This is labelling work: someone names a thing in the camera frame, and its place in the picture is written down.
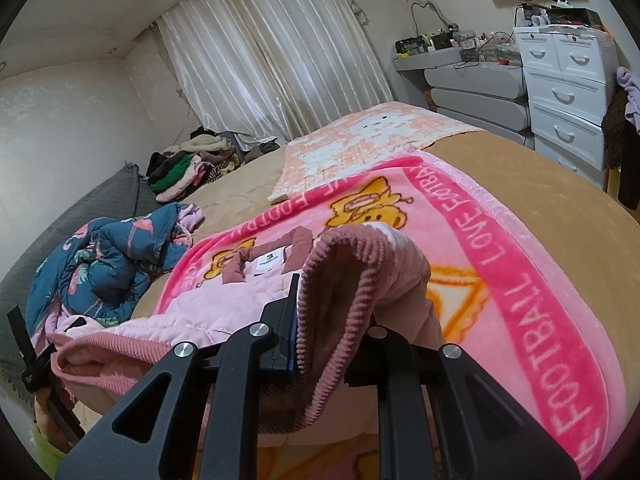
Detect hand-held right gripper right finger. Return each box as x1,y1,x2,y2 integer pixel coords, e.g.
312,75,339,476
345,325,581,480

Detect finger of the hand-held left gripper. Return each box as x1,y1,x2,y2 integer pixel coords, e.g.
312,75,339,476
22,344,59,394

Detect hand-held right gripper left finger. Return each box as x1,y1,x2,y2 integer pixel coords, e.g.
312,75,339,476
55,272,301,480

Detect pink quilted jacket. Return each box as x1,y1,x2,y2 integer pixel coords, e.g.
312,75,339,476
45,225,433,436

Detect person's left forearm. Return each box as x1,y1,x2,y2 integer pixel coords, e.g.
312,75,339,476
30,425,76,480

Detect pile of mixed clothes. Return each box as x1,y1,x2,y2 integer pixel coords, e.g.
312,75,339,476
145,127,281,203

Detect person's left hand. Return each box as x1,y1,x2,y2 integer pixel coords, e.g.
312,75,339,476
32,391,70,454

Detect blue floral quilted garment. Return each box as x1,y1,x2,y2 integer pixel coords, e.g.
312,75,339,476
25,202,206,331

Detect grey cushion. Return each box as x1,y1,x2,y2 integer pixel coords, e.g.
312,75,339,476
0,162,166,391

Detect pink printed blanket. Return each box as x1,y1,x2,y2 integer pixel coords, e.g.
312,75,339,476
155,152,613,480

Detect peach checkered blanket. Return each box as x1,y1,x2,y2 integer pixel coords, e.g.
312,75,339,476
267,101,486,206

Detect bed with beige cover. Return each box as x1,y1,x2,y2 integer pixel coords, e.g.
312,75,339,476
130,127,633,480

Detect white curtain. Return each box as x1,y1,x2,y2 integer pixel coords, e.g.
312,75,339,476
155,0,396,153

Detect grey dresser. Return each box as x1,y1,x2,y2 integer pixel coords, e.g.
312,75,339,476
392,52,536,151

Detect dark hanging garment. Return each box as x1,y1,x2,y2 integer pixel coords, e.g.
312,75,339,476
600,87,637,206

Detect white chest of drawers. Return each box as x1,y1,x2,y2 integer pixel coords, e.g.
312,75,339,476
514,25,621,188

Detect clutter on grey dresser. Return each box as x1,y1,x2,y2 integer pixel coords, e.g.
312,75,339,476
395,20,521,66

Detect lilac hanging garment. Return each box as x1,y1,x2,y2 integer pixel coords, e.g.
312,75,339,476
615,66,640,136

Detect clutter on white chest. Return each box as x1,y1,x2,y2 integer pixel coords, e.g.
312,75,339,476
517,0,613,33

